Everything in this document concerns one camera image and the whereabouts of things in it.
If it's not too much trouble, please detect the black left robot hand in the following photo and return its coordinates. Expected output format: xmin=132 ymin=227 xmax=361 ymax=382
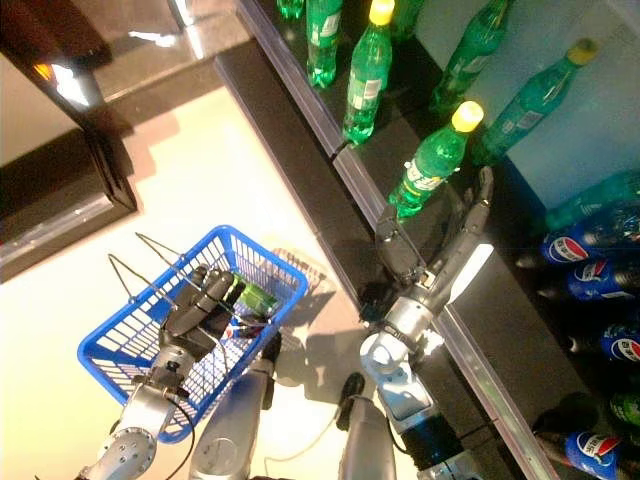
xmin=158 ymin=263 xmax=247 ymax=363

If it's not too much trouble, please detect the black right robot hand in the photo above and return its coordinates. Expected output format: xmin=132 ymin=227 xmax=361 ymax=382
xmin=374 ymin=166 xmax=497 ymax=307

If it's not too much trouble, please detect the green soda bottle yellow cap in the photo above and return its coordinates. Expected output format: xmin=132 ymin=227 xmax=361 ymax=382
xmin=276 ymin=0 xmax=307 ymax=21
xmin=341 ymin=0 xmax=396 ymax=146
xmin=388 ymin=101 xmax=485 ymax=220
xmin=305 ymin=0 xmax=345 ymax=90
xmin=233 ymin=282 xmax=279 ymax=317

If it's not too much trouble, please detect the blue plastic shopping basket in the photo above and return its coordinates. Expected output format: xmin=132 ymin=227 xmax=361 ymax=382
xmin=76 ymin=223 xmax=310 ymax=445

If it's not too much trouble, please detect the dark store shelf unit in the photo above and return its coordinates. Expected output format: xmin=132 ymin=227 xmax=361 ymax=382
xmin=234 ymin=0 xmax=640 ymax=480

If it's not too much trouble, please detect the silver left robot leg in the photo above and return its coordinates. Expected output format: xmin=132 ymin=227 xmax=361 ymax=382
xmin=189 ymin=332 xmax=284 ymax=480

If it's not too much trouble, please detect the silver robot leg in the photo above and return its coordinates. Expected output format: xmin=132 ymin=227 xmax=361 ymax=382
xmin=335 ymin=372 xmax=399 ymax=480
xmin=189 ymin=332 xmax=284 ymax=480

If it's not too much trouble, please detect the black low display shelf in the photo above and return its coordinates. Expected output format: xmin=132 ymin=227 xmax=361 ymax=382
xmin=0 ymin=127 xmax=140 ymax=284

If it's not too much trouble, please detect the silver right robot leg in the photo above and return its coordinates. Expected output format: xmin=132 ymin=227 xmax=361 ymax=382
xmin=335 ymin=372 xmax=399 ymax=480

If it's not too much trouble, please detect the dark green soda bottle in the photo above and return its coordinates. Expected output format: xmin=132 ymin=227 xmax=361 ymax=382
xmin=607 ymin=391 xmax=640 ymax=432

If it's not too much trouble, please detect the grey metal base ledge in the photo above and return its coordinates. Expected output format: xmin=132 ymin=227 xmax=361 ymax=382
xmin=74 ymin=19 xmax=256 ymax=119

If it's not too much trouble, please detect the small orange tag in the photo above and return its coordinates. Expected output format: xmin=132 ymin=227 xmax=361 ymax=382
xmin=30 ymin=60 xmax=56 ymax=84

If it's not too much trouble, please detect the dark brown side panel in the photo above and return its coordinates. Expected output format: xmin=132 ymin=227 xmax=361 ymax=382
xmin=0 ymin=0 xmax=114 ymax=71

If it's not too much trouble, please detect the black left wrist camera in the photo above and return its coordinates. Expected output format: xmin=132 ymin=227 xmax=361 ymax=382
xmin=148 ymin=358 xmax=190 ymax=399

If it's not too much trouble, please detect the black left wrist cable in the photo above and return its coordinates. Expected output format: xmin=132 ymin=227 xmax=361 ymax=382
xmin=162 ymin=392 xmax=197 ymax=480

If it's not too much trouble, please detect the chrome vertical post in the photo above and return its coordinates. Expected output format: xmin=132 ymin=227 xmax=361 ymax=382
xmin=167 ymin=0 xmax=197 ymax=26

